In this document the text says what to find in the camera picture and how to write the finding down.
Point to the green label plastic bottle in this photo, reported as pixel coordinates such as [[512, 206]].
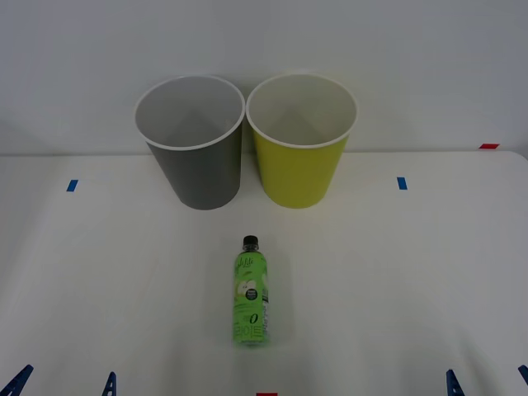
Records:
[[251, 305]]

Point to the grey plastic waste bin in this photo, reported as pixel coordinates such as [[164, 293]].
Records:
[[202, 177]]

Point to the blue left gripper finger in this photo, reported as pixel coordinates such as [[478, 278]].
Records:
[[110, 385], [16, 383]]

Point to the yellow-green plastic waste bin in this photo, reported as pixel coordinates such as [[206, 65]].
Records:
[[299, 173]]

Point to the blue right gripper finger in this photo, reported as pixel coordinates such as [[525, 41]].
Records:
[[453, 384], [524, 377]]

